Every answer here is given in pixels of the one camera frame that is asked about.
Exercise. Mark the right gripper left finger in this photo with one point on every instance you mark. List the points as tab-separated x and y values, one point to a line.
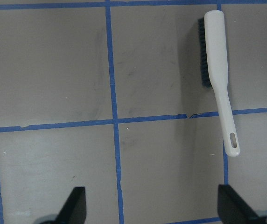
74	210

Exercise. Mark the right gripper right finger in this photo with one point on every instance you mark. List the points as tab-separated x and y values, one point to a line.
232	209

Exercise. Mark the white hand brush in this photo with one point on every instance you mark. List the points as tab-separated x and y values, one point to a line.
215	73

